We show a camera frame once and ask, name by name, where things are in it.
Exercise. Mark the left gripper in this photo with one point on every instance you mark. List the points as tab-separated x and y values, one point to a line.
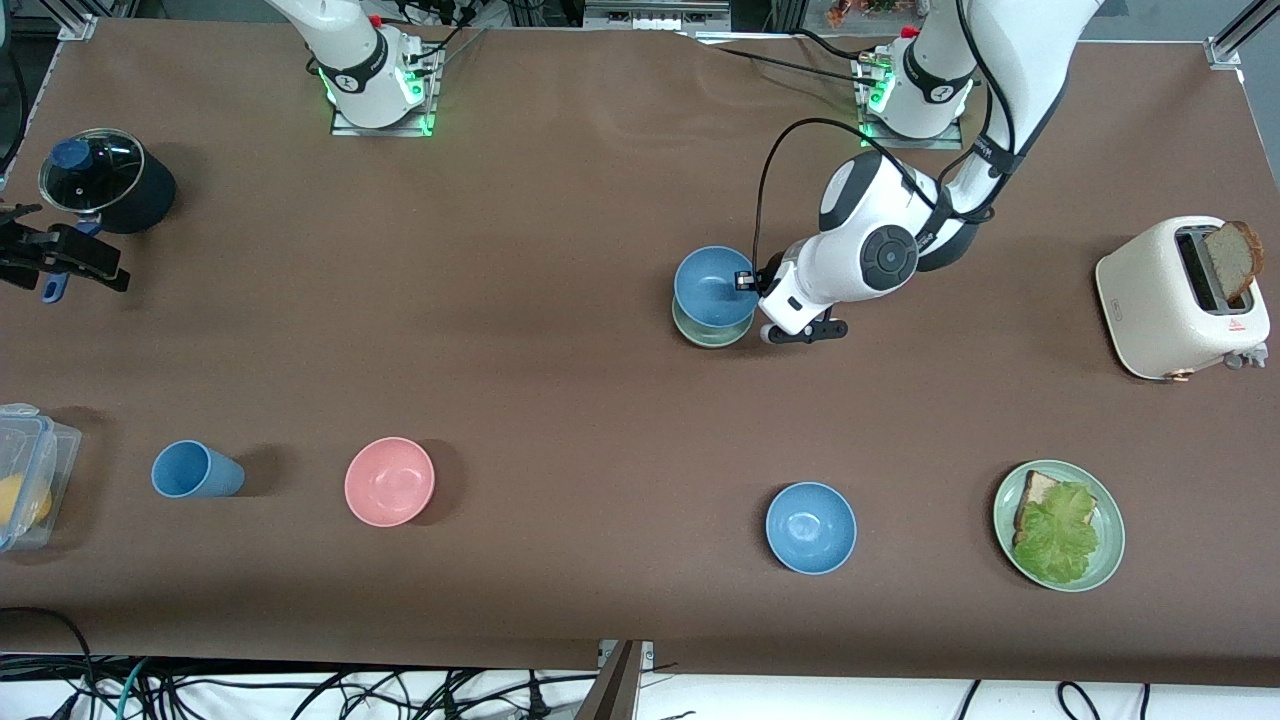
766	279

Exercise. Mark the blue bowl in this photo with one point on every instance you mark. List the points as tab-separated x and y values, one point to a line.
810	528
710	285

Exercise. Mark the green bowl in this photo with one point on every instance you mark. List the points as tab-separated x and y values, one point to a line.
712	339

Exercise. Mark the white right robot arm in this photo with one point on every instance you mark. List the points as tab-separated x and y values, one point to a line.
345	50

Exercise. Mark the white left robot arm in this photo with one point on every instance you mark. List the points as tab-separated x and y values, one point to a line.
1020	60

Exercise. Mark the pink bowl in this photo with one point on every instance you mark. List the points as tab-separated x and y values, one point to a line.
388	482

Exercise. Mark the glass lid with blue knob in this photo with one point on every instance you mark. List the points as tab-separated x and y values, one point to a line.
105	180

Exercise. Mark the clear plastic container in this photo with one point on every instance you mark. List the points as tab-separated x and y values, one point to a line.
60	450

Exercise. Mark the blue cup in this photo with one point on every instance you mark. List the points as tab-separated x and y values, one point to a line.
195	470

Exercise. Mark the yellow fruit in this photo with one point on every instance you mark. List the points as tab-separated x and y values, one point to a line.
20	500

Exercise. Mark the grey equipment box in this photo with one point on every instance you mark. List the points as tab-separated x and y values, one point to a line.
655	18

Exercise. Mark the white bread slice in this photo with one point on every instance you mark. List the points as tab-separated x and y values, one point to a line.
1038	488

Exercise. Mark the cream toaster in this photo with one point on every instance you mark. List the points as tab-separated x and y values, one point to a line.
1150	290

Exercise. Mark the green lettuce leaf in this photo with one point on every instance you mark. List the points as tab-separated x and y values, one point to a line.
1058	540

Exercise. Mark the green plate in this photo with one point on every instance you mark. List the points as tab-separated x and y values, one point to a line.
1110	530

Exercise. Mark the brown toast slice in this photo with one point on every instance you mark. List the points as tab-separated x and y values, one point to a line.
1230	258

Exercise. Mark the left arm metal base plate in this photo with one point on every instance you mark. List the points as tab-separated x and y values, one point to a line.
915	143

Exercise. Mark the aluminium frame profile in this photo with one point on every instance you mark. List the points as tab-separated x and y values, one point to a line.
1225	48
78	22

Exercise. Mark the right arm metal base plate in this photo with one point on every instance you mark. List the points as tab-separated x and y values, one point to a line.
385	131

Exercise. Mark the dark metal post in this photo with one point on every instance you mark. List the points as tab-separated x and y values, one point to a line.
615	690

